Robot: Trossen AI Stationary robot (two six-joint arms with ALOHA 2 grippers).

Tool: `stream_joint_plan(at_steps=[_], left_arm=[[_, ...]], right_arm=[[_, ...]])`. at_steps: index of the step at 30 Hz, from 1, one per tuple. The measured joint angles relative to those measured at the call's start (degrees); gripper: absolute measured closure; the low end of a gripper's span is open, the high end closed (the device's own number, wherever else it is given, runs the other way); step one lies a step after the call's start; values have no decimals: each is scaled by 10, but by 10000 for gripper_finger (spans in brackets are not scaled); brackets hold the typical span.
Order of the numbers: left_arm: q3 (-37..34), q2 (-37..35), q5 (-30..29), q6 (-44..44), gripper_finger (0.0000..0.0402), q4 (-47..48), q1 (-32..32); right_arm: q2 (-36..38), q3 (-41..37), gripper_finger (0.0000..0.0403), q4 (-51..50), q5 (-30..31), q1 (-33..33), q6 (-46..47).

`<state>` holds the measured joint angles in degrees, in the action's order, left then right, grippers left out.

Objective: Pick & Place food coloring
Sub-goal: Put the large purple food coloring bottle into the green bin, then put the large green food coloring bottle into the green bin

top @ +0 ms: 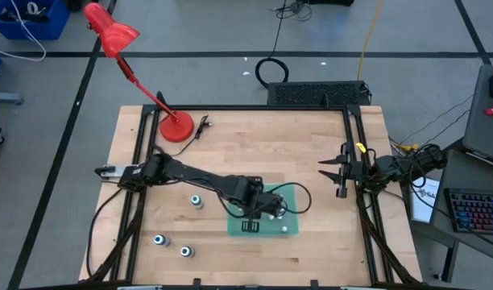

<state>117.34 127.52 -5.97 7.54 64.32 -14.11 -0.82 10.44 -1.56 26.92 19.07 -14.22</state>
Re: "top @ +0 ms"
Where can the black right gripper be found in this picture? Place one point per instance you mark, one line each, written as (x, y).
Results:
(357, 171)

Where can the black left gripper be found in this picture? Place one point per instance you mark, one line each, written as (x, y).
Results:
(272, 205)

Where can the small blue food coloring bottle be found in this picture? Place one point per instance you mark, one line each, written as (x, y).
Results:
(271, 217)
(284, 229)

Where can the small red food coloring bottle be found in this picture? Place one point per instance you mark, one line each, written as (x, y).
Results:
(279, 216)

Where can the large green food coloring bottle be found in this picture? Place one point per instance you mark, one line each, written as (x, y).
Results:
(196, 200)

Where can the large teal food coloring bottle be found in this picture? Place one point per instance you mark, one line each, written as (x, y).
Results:
(187, 251)

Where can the large blue food coloring bottle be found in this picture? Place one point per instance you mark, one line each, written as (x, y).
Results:
(162, 240)

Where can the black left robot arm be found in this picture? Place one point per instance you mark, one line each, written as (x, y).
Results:
(190, 175)

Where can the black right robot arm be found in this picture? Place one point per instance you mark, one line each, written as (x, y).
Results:
(391, 169)

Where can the yellow label tag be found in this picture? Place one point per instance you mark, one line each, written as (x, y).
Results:
(361, 147)

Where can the teal translucent plastic bin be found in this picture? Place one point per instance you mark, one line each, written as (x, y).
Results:
(234, 229)

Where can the black table clamp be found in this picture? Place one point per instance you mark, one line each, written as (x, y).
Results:
(326, 100)
(314, 283)
(162, 98)
(196, 282)

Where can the black perforated computer case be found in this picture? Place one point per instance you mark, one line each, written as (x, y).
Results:
(311, 93)

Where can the white printed paper sheet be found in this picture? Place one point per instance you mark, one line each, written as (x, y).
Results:
(423, 201)

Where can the grey keyboard desk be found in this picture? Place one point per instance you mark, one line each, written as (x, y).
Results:
(446, 173)

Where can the red desk lamp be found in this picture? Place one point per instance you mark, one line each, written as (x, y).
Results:
(176, 129)

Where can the backlit rainbow keyboard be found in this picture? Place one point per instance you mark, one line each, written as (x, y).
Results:
(476, 211)

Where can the grey side desk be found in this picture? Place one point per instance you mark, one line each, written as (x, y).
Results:
(482, 133)

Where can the black floor box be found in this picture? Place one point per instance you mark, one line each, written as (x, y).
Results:
(331, 2)

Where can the large blue storage bin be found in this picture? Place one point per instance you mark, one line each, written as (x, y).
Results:
(49, 28)

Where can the grey metal floor bar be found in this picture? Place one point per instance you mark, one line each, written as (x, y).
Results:
(5, 98)

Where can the black aluminium table frame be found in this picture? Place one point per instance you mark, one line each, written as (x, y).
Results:
(246, 108)

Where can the silver mounting bracket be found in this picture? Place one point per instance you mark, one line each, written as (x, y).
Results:
(107, 172)

